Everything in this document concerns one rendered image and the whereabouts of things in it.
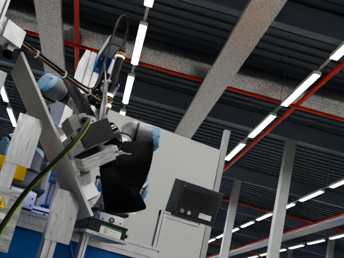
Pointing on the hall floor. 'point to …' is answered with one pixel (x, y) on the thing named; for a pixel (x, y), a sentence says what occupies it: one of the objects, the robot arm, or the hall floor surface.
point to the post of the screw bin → (81, 246)
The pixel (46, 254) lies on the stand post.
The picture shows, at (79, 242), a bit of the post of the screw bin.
